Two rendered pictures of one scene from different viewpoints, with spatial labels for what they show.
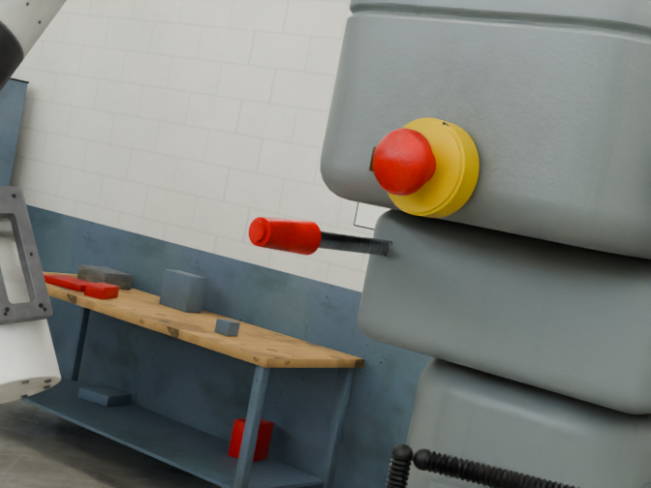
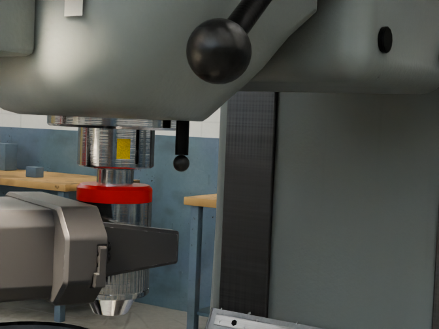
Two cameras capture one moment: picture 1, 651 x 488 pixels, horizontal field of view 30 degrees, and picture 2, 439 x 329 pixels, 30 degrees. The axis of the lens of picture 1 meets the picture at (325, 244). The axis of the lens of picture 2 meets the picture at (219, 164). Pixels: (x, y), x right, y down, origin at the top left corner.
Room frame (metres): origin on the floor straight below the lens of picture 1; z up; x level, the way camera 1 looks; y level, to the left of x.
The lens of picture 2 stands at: (0.41, -0.21, 1.31)
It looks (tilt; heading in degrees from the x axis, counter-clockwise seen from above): 3 degrees down; 353
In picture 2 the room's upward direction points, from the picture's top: 2 degrees clockwise
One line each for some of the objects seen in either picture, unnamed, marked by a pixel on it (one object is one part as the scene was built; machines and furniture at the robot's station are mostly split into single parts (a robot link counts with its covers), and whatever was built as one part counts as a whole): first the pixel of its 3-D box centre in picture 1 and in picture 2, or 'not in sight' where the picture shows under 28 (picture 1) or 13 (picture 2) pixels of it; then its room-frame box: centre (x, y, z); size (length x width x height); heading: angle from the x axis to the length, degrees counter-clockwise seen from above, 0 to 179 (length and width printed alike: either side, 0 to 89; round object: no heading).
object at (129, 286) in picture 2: not in sight; (112, 246); (0.93, -0.20, 1.23); 0.05 x 0.05 x 0.06
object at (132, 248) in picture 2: not in sight; (133, 249); (0.90, -0.21, 1.23); 0.06 x 0.02 x 0.03; 116
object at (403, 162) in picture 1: (408, 163); not in sight; (0.73, -0.04, 1.76); 0.04 x 0.03 x 0.04; 51
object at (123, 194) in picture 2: not in sight; (114, 192); (0.93, -0.20, 1.26); 0.05 x 0.05 x 0.01
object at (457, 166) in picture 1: (430, 167); not in sight; (0.75, -0.05, 1.76); 0.06 x 0.02 x 0.06; 51
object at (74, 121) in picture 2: not in sight; (117, 121); (0.93, -0.20, 1.31); 0.09 x 0.09 x 0.01
